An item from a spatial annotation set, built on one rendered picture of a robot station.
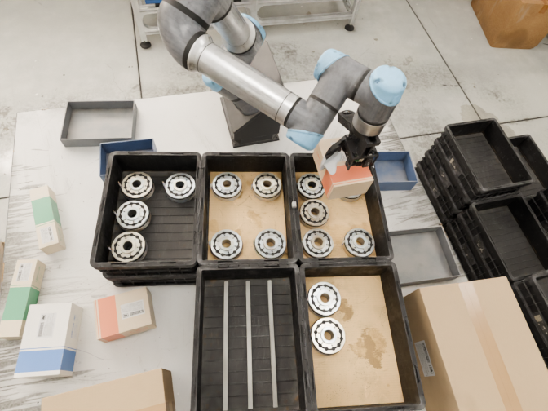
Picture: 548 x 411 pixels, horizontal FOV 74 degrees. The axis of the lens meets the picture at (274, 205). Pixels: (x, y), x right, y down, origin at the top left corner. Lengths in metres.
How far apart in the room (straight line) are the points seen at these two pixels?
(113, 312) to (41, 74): 2.19
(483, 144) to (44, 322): 2.11
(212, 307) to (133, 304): 0.26
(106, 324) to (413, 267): 1.06
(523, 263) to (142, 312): 1.74
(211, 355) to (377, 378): 0.48
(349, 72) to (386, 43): 2.60
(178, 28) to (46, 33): 2.57
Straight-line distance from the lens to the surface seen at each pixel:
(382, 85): 0.79
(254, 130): 1.50
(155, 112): 1.71
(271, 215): 1.25
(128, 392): 1.13
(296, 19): 3.19
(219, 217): 1.25
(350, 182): 1.03
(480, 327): 1.28
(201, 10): 0.94
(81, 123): 1.75
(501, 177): 2.19
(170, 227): 1.25
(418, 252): 1.50
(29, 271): 1.42
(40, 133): 1.78
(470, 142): 2.23
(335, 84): 0.83
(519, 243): 2.20
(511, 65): 3.79
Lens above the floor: 1.96
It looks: 62 degrees down
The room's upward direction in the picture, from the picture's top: 11 degrees clockwise
